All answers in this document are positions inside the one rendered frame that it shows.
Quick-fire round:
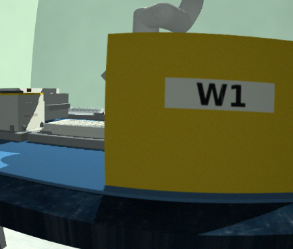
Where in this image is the blue flat mat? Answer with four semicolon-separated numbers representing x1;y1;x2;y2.
0;139;293;203

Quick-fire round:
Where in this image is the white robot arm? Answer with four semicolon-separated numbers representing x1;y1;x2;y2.
132;0;204;32

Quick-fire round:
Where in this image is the yellow waste bin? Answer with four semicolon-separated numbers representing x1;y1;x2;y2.
105;32;293;193

